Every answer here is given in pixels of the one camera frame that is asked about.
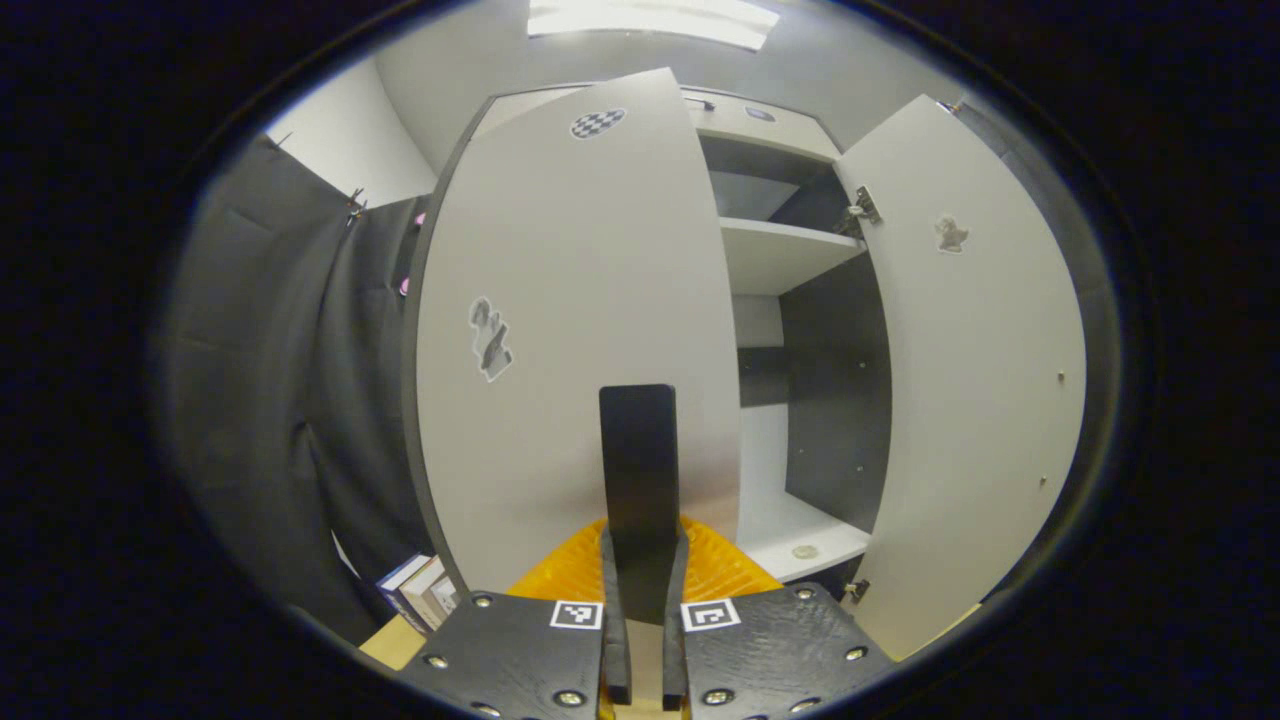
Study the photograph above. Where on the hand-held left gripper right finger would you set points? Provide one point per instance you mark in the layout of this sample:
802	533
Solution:
675	650

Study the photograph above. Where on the black backdrop cloth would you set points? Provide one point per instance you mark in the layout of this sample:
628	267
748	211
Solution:
270	400

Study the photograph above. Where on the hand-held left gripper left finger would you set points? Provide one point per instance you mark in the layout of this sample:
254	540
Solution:
616	640

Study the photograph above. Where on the grey shoe cabinet door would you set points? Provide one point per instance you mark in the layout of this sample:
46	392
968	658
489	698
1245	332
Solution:
560	300
980	400

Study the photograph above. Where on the white cabinet shelf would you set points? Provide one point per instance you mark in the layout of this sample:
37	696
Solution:
770	255
790	530

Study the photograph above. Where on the blue and white book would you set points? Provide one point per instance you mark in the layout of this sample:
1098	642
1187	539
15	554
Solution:
400	575

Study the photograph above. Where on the grey double-door shoe cabinet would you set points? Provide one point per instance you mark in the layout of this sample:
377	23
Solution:
830	400

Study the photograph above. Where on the long ceiling light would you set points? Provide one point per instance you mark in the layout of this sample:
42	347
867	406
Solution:
650	20

